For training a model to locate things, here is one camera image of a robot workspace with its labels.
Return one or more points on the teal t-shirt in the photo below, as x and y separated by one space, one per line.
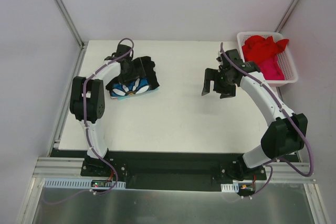
149 92

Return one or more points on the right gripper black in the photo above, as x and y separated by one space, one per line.
218 84

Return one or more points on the left aluminium frame post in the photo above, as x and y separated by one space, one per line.
69 22

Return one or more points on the black t-shirt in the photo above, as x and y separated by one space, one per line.
150 78

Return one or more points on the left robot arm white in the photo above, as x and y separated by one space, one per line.
87 100

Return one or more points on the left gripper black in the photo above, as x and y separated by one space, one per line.
140 67

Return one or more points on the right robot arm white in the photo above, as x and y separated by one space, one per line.
286 130

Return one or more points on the red t-shirt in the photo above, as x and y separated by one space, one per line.
259 49

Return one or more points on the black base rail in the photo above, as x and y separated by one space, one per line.
180 171

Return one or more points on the magenta t-shirt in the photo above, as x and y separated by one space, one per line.
271 69

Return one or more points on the white plastic basket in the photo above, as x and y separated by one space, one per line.
285 59

